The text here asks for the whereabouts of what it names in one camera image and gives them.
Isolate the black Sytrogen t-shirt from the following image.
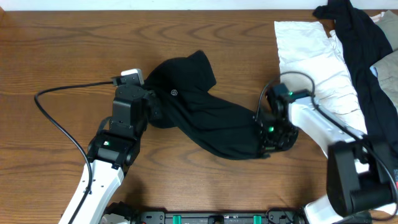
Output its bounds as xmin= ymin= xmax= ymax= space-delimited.
xmin=144 ymin=50 xmax=268 ymax=160

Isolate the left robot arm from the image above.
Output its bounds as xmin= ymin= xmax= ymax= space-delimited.
xmin=60 ymin=85 xmax=159 ymax=223

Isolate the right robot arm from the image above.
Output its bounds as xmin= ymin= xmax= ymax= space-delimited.
xmin=254 ymin=83 xmax=397 ymax=223

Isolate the white shirt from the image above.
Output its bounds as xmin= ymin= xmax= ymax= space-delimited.
xmin=274 ymin=21 xmax=368 ymax=134

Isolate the grey garment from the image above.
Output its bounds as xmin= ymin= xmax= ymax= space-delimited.
xmin=370 ymin=11 xmax=397 ymax=109

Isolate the dark navy garment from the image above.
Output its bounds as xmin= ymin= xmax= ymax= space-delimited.
xmin=313 ymin=0 xmax=397 ymax=156

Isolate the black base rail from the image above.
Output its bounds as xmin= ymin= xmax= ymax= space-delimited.
xmin=99 ymin=202 xmax=373 ymax=224

